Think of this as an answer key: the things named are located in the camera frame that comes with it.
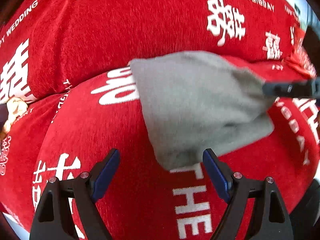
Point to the peach cloth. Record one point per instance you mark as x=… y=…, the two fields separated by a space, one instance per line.
x=16 y=112

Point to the red printed sofa backrest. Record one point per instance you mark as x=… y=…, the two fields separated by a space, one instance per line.
x=150 y=17

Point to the grey cloth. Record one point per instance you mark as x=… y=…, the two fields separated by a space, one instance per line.
x=195 y=100

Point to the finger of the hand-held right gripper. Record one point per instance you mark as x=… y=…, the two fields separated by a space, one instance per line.
x=290 y=88

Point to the dark maroon cloth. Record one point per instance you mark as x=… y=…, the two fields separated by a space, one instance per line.
x=3 y=116

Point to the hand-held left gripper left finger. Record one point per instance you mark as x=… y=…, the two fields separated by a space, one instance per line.
x=105 y=177

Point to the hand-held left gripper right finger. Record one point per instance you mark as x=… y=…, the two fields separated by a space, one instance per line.
x=216 y=175

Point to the red printed sofa seat cover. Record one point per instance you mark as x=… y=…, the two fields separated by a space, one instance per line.
x=100 y=135

